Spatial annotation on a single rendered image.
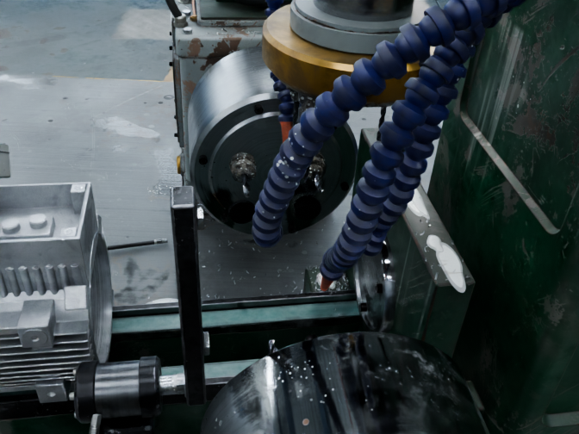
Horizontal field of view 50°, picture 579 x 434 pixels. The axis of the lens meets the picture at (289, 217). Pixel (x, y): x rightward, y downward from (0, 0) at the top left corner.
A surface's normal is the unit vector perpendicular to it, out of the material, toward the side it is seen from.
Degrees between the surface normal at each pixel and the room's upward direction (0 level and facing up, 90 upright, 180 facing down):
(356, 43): 90
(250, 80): 17
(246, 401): 43
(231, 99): 32
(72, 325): 2
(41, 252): 90
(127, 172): 0
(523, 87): 90
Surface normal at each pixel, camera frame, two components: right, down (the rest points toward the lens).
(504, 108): -0.99, 0.05
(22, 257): 0.14, 0.60
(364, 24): 0.05, -0.79
